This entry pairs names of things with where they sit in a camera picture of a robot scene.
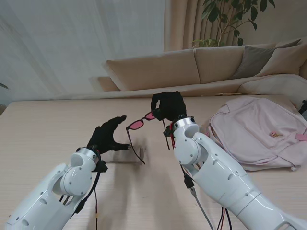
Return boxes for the grey right arm cable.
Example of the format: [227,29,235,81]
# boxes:
[180,164,214,230]

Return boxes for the white sheer curtain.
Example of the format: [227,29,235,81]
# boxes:
[0,0,166,103]

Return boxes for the red right arm wires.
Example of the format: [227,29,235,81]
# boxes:
[216,206,233,230]

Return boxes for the beige throw pillow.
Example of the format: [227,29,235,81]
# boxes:
[254,35,307,78]

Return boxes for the black glasses with pink lenses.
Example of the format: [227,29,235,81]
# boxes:
[126,109,172,165]

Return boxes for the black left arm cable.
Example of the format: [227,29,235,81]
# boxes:
[75,170,102,214]

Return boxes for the pale pink backpack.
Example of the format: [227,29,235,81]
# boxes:
[207,97,307,172]

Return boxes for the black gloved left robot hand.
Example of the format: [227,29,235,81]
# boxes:
[86,115,131,155]

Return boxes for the cream fabric glasses pouch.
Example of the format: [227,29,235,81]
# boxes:
[103,146,146,165]

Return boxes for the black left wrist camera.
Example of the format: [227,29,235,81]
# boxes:
[92,159,108,173]

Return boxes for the red left arm wire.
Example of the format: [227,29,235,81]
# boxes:
[94,185,100,230]

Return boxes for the beige pleated curtain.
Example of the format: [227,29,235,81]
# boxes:
[163,0,307,53]

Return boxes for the green leafy indoor plant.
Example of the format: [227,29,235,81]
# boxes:
[191,0,276,48]

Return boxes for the dark object beside table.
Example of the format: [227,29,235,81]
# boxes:
[298,99,307,121]

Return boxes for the beige sofa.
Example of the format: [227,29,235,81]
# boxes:
[89,37,307,99]

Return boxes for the grey throw pillow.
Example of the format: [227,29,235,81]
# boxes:
[231,39,302,80]

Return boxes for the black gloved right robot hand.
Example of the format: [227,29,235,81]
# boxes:
[150,91,188,123]

